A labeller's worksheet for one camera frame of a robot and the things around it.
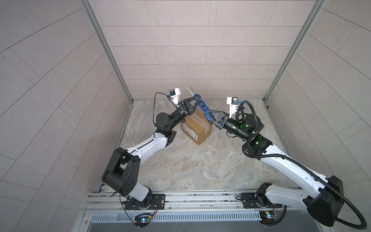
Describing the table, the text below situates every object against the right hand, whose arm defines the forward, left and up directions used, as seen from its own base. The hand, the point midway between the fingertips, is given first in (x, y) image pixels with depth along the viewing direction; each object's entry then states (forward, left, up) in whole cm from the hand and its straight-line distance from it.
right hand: (205, 114), depth 61 cm
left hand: (+4, 0, +4) cm, 6 cm away
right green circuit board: (-34, -27, -38) cm, 58 cm away
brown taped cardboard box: (+9, +3, -22) cm, 24 cm away
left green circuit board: (-32, +31, -34) cm, 56 cm away
